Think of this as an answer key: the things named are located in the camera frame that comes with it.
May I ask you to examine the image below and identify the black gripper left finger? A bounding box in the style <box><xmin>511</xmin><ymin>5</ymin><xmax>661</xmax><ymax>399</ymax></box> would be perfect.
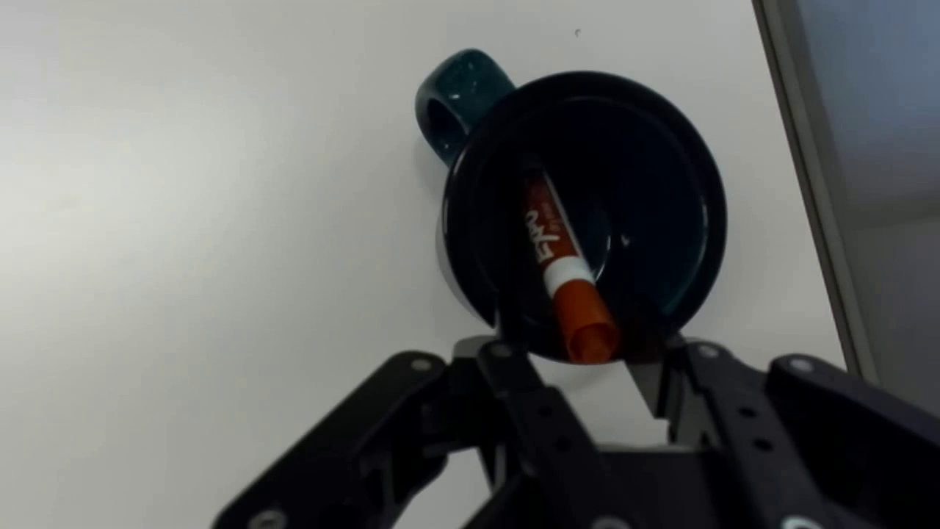
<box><xmin>213</xmin><ymin>336</ymin><xmax>612</xmax><ymax>529</ymax></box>

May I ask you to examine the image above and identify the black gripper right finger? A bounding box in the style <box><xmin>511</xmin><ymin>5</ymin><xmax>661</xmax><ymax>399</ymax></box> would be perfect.
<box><xmin>628</xmin><ymin>336</ymin><xmax>940</xmax><ymax>529</ymax></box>

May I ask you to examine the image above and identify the orange dry erase marker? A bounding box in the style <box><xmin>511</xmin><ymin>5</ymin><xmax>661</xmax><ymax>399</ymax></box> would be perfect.
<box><xmin>518</xmin><ymin>173</ymin><xmax>627</xmax><ymax>365</ymax></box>

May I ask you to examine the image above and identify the dark teal ceramic mug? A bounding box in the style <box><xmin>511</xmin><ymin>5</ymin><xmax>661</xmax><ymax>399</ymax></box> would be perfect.
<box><xmin>414</xmin><ymin>48</ymin><xmax>733</xmax><ymax>367</ymax></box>

